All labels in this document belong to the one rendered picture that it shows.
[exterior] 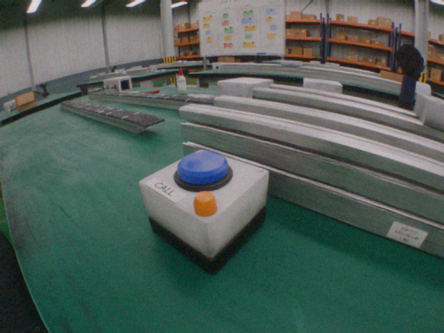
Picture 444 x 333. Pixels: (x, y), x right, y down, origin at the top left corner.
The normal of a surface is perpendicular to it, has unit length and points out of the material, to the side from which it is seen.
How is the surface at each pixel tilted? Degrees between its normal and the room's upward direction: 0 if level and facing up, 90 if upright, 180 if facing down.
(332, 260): 0
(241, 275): 0
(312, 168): 90
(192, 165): 3
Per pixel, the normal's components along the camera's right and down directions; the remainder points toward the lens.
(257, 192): 0.78, 0.28
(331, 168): -0.62, 0.40
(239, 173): -0.04, -0.88
